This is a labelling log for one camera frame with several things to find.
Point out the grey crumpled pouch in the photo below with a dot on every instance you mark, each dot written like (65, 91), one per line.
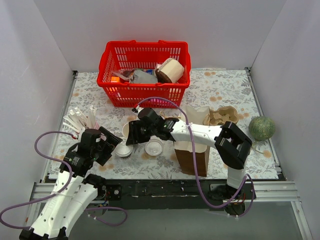
(141, 77)

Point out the brown cardboard cup carrier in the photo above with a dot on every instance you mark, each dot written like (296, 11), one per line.
(223, 115)

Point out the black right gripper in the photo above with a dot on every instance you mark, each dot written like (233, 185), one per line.
(135, 132)

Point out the red plastic shopping basket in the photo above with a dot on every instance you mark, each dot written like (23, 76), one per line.
(152, 72)

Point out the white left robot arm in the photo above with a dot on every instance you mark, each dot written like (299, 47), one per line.
(74, 188)

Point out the white plastic cup lid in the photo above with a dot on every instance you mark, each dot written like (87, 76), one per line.
(154, 147)

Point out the pink cup of straws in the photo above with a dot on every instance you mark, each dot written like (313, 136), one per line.
(78, 121)

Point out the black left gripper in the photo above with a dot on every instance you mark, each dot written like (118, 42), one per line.
(107, 146)

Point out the green melon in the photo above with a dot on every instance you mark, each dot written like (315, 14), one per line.
(262, 128)

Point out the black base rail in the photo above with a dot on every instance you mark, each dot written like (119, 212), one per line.
(163, 194)

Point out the clear plastic snack packet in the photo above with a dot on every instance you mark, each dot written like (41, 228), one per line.
(125, 76)

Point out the orange snack box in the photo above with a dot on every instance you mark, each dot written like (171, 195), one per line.
(115, 79)

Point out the black paper coffee cup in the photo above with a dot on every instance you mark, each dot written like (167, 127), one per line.
(123, 153)

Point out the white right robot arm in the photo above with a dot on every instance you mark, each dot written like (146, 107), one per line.
(232, 144)

